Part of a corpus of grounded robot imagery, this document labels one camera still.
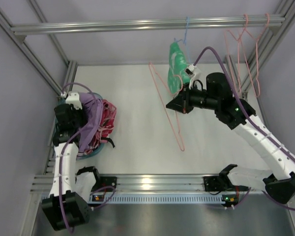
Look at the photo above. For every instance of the blue wire hanger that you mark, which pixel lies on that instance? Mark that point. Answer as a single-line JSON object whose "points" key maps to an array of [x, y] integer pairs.
{"points": [[184, 40]]}

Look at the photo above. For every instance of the aluminium hanging rail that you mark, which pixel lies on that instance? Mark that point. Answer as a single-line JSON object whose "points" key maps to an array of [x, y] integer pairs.
{"points": [[275, 20]]}

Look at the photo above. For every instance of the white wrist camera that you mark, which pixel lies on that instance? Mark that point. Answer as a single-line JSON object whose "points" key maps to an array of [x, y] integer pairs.
{"points": [[194, 74], [72, 98]]}

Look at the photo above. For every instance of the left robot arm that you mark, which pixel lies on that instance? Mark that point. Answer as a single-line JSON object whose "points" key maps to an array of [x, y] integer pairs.
{"points": [[66, 207]]}

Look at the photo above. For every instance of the left aluminium frame post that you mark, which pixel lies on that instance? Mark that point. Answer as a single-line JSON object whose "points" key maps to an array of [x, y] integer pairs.
{"points": [[32, 57]]}

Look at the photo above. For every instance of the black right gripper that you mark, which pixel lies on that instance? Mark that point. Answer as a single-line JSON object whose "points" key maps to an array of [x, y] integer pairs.
{"points": [[187, 100]]}

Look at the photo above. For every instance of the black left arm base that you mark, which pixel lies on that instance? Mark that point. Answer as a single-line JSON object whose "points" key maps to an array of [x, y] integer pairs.
{"points": [[102, 181]]}

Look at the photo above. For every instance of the perforated grey cable tray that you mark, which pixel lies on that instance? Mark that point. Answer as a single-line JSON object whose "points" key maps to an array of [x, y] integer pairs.
{"points": [[118, 198]]}

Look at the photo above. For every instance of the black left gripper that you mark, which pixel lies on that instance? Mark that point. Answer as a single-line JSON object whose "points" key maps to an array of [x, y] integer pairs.
{"points": [[70, 112]]}

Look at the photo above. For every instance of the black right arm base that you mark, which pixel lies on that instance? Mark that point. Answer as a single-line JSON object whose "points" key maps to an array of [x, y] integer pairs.
{"points": [[216, 183]]}

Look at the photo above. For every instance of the pink wire hanger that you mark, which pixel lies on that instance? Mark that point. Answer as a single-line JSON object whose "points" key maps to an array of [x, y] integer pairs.
{"points": [[176, 132]]}

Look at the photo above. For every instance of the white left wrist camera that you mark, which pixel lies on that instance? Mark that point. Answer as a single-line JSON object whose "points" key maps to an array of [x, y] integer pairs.
{"points": [[72, 98]]}

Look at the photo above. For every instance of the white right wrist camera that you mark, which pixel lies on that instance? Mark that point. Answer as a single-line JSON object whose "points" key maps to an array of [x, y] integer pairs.
{"points": [[194, 74]]}

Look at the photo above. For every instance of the right aluminium frame post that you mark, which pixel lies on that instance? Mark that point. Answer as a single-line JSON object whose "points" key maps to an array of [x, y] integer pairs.
{"points": [[276, 103]]}

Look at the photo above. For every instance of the purple trousers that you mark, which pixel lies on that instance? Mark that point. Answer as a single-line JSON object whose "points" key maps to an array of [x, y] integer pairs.
{"points": [[93, 106]]}

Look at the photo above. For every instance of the green tie-dye trousers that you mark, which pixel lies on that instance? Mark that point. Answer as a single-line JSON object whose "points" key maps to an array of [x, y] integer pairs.
{"points": [[177, 65]]}

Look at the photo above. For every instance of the pink camouflage trousers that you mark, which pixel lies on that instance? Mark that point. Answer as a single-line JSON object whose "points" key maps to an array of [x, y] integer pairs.
{"points": [[106, 126]]}

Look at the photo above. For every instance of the aluminium front rail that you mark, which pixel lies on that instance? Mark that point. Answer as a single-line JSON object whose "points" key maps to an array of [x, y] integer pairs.
{"points": [[126, 184]]}

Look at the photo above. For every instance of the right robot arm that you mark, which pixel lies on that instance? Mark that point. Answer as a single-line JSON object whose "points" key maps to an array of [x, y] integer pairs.
{"points": [[278, 181]]}

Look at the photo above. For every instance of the aluminium frame post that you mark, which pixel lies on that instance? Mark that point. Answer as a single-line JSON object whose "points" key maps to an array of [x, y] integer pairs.
{"points": [[32, 57], [276, 103]]}

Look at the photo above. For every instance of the teal plastic laundry basket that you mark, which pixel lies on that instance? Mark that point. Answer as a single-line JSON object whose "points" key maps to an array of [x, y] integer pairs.
{"points": [[90, 152]]}

